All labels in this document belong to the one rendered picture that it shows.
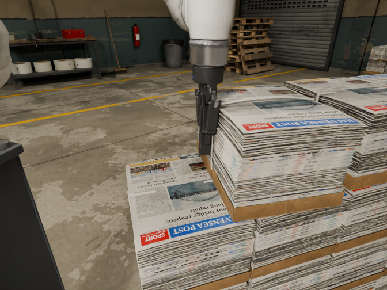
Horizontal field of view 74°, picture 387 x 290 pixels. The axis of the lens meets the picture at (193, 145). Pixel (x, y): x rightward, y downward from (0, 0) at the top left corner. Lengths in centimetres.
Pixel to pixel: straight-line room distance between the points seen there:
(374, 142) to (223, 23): 48
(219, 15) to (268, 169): 33
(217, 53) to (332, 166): 37
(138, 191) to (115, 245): 105
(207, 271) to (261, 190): 25
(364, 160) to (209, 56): 49
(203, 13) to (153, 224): 47
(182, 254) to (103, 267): 108
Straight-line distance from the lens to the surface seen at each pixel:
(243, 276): 79
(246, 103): 69
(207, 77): 60
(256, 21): 731
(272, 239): 75
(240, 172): 55
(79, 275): 169
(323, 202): 71
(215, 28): 58
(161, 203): 69
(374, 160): 83
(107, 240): 181
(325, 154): 63
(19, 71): 640
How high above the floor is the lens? 126
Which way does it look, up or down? 26 degrees down
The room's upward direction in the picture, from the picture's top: straight up
